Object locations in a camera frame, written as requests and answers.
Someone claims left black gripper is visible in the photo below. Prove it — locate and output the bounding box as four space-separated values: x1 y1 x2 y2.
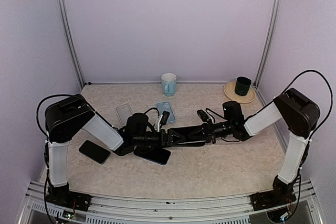
134 129 186 148

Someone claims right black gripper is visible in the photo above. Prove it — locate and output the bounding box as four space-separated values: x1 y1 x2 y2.
188 119 234 143

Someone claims black phone white edge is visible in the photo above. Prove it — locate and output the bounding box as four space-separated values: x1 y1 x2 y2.
167 126 206 147

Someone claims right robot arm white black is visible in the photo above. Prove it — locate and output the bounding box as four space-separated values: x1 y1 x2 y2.
188 84 325 205

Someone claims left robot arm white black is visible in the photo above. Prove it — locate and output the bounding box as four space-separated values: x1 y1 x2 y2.
38 94 131 206

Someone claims black phone blue edge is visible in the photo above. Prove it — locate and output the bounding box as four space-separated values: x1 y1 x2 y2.
134 146 171 165

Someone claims light blue phone case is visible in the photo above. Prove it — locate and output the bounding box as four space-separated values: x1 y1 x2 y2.
156 101 176 124

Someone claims clear phone case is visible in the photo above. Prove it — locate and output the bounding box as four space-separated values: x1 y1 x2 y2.
115 103 133 126

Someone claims black phone left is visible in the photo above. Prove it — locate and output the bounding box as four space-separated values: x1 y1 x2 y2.
79 140 111 165

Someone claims beige plate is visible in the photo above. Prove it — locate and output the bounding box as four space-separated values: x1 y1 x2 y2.
223 82 256 104

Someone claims light blue mug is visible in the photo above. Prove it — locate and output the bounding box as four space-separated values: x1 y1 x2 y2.
161 73 177 97

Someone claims dark green cup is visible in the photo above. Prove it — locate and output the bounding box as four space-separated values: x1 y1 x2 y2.
234 76 251 96

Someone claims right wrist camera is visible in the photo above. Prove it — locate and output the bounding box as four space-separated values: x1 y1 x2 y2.
197 110 213 123

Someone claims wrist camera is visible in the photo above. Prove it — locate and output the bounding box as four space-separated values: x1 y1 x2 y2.
154 111 170 132
197 110 213 123

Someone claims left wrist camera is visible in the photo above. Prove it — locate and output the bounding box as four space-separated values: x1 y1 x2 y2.
154 111 170 132

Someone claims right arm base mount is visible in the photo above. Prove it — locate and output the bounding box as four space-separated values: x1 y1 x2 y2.
249 176 296 211

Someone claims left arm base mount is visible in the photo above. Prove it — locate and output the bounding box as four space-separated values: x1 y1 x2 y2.
46 184 92 212

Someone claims right aluminium frame post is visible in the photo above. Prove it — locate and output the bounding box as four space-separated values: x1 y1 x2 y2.
254 0 281 89

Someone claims aluminium frame post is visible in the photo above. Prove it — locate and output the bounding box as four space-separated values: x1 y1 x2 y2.
254 0 281 89
57 0 86 88

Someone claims left aluminium frame post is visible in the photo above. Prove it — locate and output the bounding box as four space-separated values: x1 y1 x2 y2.
57 0 86 88

